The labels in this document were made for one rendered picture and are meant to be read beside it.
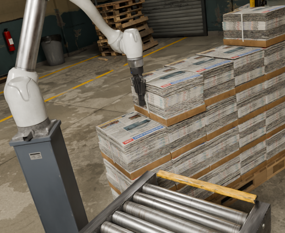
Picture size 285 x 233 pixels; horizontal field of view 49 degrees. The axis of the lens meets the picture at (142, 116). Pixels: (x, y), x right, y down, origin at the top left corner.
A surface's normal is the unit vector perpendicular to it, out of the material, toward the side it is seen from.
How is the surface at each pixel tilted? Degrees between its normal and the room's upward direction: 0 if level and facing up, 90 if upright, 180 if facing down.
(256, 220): 0
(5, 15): 90
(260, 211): 0
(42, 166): 90
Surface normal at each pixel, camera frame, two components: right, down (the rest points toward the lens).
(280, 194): -0.16, -0.91
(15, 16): 0.79, 0.11
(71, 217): -0.01, 0.39
